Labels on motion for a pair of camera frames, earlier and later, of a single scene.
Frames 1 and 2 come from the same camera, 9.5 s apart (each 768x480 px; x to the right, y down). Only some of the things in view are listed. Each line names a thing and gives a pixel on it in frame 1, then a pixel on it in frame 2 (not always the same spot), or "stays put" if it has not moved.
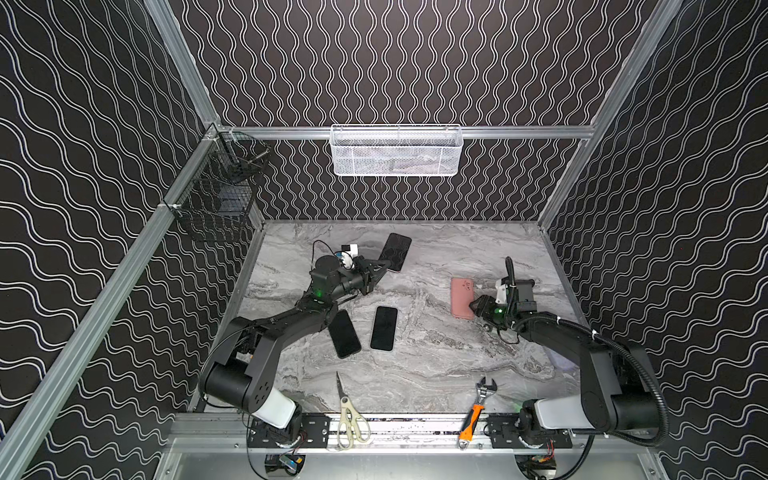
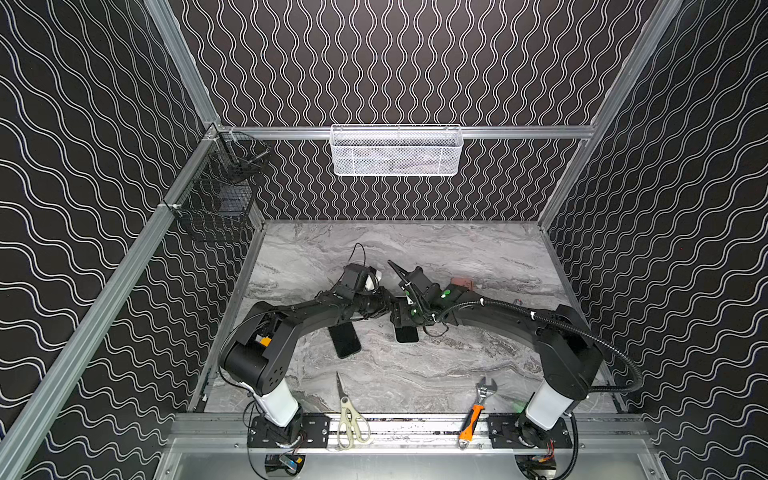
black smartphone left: x=343 y=334 stays put
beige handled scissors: x=349 y=422 stays put
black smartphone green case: x=384 y=328 -> x=407 y=334
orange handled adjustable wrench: x=467 y=430 stays put
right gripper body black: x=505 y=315 -> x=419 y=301
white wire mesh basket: x=395 y=150 stays put
